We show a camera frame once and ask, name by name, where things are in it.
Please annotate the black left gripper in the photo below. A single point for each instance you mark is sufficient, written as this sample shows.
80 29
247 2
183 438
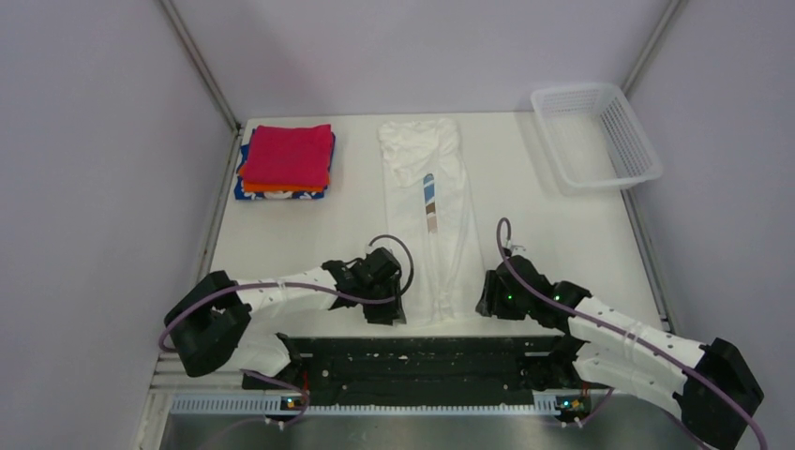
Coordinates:
384 314

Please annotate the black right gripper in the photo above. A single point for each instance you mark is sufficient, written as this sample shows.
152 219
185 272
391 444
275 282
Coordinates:
491 300

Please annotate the white printed t-shirt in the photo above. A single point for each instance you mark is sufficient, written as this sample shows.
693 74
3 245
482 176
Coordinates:
428 205

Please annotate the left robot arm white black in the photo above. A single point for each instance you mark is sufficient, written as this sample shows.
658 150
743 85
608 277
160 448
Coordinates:
221 322

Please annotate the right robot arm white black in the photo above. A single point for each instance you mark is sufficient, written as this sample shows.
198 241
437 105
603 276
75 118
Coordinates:
709 388

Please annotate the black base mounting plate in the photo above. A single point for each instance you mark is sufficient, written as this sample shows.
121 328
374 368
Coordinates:
430 371

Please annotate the folded orange t-shirt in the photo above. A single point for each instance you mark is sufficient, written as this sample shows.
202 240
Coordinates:
249 186

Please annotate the folded pink t-shirt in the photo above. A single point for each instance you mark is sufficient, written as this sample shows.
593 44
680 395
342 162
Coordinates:
290 156

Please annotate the folded blue patterned t-shirt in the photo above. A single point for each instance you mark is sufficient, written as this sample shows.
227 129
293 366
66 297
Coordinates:
240 195

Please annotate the white plastic basket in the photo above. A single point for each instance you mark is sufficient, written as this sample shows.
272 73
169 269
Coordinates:
593 139

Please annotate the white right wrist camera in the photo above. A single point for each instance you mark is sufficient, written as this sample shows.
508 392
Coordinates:
511 249

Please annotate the grey slotted cable duct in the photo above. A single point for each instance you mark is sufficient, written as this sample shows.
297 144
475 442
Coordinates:
275 405

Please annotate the aluminium frame rail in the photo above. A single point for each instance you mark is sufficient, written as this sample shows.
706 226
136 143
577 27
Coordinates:
170 375

